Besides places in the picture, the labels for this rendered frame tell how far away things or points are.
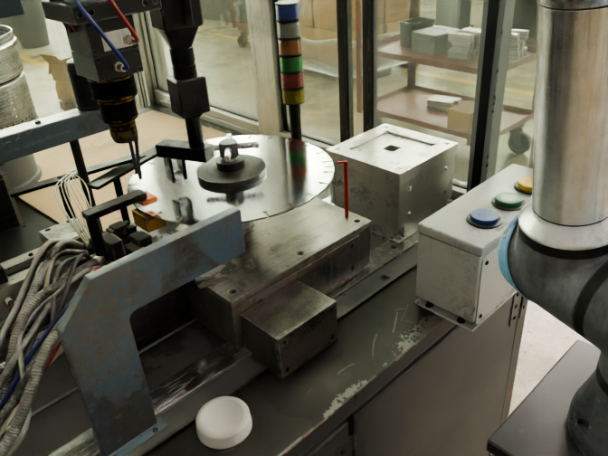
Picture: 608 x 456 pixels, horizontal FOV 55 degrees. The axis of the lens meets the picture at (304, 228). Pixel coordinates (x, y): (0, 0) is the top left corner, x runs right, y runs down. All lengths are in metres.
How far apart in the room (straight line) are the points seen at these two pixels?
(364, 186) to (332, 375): 0.40
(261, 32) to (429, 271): 0.82
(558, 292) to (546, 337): 1.40
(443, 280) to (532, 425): 0.24
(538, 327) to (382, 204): 1.18
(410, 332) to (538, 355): 1.18
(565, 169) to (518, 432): 0.33
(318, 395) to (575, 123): 0.46
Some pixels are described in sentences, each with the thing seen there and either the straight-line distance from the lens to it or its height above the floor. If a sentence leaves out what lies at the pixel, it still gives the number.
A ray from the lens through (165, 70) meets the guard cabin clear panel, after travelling 1.98.
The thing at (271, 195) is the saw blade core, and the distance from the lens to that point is 0.86.
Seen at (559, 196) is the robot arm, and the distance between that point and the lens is 0.68.
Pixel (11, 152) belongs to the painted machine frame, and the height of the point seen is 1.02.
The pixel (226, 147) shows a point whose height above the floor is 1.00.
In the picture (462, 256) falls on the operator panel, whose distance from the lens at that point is 0.86.
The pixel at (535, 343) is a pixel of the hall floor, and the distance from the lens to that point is 2.09.
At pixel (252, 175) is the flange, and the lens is 0.90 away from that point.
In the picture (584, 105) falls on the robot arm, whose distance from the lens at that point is 0.63.
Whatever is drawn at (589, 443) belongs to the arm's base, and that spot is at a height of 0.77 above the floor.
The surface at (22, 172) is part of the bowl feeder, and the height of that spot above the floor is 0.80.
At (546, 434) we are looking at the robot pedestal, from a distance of 0.80.
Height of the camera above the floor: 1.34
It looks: 30 degrees down
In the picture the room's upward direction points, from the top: 4 degrees counter-clockwise
